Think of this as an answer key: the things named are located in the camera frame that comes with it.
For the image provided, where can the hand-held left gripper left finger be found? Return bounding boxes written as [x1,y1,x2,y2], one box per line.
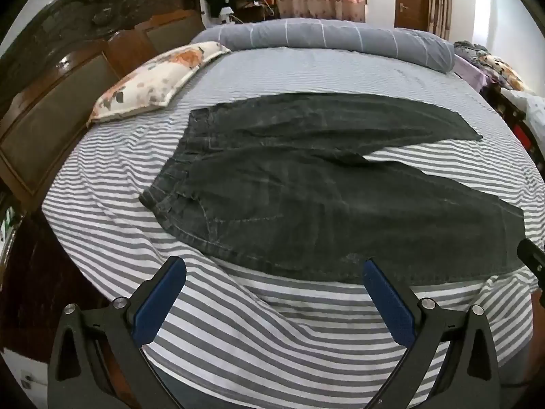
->
[47,256,188,409]

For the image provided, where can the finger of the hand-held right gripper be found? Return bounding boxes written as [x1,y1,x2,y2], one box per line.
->
[517,239,545,282]

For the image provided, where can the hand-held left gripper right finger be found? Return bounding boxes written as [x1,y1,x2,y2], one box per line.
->
[362,258,501,409]

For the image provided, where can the dark grey denim pants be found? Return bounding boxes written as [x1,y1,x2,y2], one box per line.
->
[138,92,525,285]

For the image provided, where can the grey white striped bed sheet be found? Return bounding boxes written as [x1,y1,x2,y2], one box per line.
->
[40,47,539,409]

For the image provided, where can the floral blanket pile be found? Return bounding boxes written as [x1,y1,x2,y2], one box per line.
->
[453,40,533,92]

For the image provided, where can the floral pillow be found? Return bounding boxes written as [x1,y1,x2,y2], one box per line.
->
[86,41,232,125]

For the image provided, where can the carved wooden headboard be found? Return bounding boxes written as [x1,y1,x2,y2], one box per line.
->
[0,0,207,214]

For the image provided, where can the beige striped curtain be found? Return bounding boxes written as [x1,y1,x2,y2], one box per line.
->
[428,0,453,39]

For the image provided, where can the rolled grey checked duvet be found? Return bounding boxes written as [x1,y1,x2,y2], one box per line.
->
[189,19,456,73]

